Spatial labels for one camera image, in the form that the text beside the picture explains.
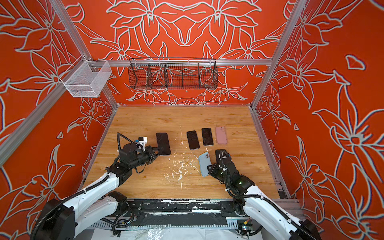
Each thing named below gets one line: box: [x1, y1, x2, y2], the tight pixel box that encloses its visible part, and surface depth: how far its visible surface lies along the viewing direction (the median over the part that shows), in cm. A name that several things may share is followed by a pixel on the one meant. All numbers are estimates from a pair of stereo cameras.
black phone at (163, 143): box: [156, 132, 171, 155], surface depth 83 cm
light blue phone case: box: [198, 151, 211, 177], surface depth 89 cm
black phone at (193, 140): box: [186, 130, 200, 150], surface depth 102 cm
